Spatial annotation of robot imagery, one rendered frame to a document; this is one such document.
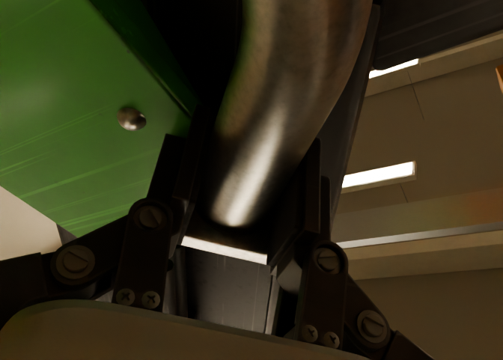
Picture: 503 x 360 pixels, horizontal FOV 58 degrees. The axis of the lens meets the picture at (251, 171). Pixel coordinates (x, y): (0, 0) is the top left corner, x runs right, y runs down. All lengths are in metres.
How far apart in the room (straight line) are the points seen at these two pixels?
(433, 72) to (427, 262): 4.00
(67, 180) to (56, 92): 0.06
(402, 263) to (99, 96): 4.46
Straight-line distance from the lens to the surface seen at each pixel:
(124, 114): 0.18
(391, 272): 4.71
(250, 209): 0.15
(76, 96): 0.18
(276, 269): 0.16
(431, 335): 4.28
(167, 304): 0.26
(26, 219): 6.79
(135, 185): 0.21
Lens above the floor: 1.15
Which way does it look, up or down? 27 degrees up
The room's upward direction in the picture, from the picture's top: 150 degrees clockwise
